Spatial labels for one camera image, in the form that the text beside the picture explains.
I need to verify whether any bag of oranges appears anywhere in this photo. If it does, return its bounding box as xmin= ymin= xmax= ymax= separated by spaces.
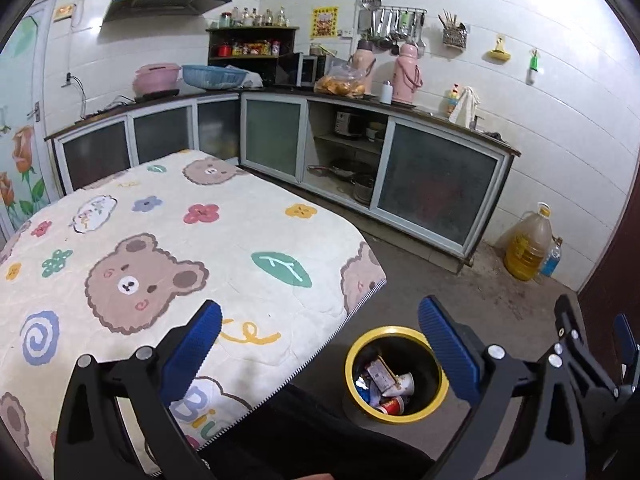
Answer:
xmin=314 ymin=62 xmax=368 ymax=98

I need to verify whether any white cloth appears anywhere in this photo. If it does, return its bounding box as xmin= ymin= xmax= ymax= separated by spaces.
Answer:
xmin=449 ymin=86 xmax=481 ymax=128

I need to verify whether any blue liquid bottle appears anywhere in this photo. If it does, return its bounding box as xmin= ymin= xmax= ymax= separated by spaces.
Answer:
xmin=540 ymin=237 xmax=563 ymax=278

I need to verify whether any printed snack wrapper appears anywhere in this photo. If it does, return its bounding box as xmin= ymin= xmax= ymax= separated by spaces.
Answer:
xmin=367 ymin=360 xmax=396 ymax=391

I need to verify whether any row of red sauce bottles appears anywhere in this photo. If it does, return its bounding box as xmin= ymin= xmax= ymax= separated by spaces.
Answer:
xmin=216 ymin=39 xmax=281 ymax=57

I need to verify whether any microwave oven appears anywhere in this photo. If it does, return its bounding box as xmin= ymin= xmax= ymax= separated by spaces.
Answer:
xmin=277 ymin=52 xmax=328 ymax=88

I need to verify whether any yellow rimmed waste bin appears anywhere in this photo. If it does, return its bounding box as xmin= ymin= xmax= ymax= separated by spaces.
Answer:
xmin=344 ymin=326 xmax=450 ymax=426

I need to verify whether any kitchen counter cabinet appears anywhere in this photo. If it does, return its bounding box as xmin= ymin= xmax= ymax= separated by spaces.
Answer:
xmin=44 ymin=87 xmax=522 ymax=275

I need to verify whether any flower painted door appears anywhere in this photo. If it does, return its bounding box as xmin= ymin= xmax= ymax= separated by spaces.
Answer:
xmin=0 ymin=0 xmax=61 ymax=241

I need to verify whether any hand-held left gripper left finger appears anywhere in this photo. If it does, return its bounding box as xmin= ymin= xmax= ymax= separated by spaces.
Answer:
xmin=52 ymin=299 xmax=223 ymax=480

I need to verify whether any row of glass jars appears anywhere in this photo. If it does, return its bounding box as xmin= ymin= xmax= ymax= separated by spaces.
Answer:
xmin=217 ymin=6 xmax=291 ymax=28

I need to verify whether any bear printed blanket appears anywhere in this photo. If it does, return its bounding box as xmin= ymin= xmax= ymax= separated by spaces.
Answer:
xmin=0 ymin=149 xmax=388 ymax=480

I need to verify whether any yellow wall poster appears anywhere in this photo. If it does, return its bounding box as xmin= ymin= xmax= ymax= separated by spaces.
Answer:
xmin=310 ymin=6 xmax=340 ymax=40

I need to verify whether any yellow oil jug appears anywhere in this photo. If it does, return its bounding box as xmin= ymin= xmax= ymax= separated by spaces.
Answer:
xmin=504 ymin=202 xmax=553 ymax=282

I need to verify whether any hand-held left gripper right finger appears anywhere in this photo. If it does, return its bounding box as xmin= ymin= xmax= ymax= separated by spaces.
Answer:
xmin=417 ymin=296 xmax=588 ymax=480

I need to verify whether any blue plastic basin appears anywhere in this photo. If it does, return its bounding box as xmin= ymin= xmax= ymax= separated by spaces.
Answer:
xmin=181 ymin=64 xmax=248 ymax=91

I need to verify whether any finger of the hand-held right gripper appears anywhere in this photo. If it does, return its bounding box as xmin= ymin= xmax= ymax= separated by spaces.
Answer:
xmin=552 ymin=294 xmax=628 ymax=411
xmin=612 ymin=312 xmax=640 ymax=378

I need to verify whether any row of hanging kitchen utensils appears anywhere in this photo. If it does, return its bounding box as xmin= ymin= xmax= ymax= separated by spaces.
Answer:
xmin=357 ymin=0 xmax=428 ymax=56

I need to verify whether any pink cooking pot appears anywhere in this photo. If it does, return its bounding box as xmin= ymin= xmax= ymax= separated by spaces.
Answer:
xmin=132 ymin=62 xmax=182 ymax=95

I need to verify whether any dark wooden spice shelf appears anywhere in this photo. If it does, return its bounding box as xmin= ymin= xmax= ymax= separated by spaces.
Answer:
xmin=206 ymin=26 xmax=299 ymax=87

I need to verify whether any chopstick holder basket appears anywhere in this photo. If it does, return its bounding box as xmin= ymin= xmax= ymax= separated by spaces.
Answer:
xmin=439 ymin=9 xmax=468 ymax=50

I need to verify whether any white plastic bag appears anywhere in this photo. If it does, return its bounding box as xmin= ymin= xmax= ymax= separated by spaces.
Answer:
xmin=227 ymin=65 xmax=263 ymax=86

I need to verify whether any dish soap bottle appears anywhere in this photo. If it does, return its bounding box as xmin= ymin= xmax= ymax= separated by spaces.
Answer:
xmin=440 ymin=84 xmax=461 ymax=117

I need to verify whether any black frying pan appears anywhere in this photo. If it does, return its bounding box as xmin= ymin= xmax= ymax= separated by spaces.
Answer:
xmin=307 ymin=160 xmax=356 ymax=181

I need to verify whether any pink thermos flask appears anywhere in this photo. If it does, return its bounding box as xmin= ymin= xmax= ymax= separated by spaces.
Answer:
xmin=347 ymin=39 xmax=377 ymax=96
xmin=392 ymin=42 xmax=423 ymax=106

